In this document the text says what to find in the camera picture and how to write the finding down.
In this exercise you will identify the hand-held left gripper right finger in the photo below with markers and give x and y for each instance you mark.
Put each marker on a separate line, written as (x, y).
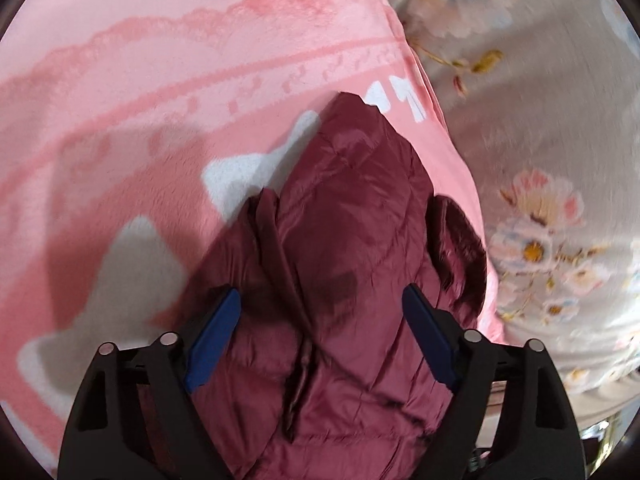
(431, 332)

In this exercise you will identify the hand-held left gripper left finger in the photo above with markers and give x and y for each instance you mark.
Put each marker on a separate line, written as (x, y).
(215, 335)

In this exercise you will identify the maroon puffer jacket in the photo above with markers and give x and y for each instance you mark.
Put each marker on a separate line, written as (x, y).
(340, 210)

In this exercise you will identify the pink printed blanket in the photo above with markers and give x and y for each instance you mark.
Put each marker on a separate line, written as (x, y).
(150, 135)

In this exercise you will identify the grey floral quilt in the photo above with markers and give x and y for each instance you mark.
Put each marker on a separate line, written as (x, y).
(540, 110)

